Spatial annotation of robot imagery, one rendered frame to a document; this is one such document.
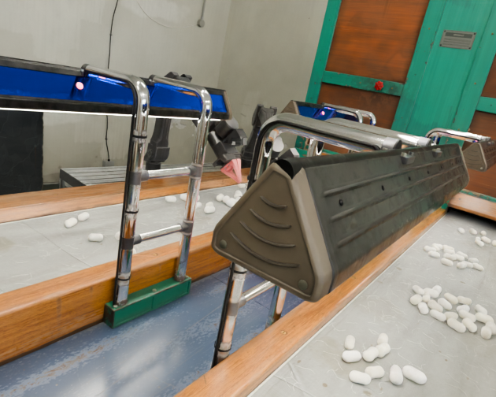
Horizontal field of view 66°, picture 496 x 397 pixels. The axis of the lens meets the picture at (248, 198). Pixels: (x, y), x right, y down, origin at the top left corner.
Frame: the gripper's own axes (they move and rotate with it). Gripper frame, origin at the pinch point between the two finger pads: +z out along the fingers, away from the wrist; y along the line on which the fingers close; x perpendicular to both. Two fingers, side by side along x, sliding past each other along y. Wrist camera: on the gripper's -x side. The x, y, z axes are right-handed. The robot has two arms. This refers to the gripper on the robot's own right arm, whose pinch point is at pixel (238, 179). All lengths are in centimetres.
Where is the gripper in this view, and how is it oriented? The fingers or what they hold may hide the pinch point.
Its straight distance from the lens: 134.1
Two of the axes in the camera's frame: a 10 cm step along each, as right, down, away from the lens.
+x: -6.5, 5.1, 5.6
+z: 4.8, 8.5, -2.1
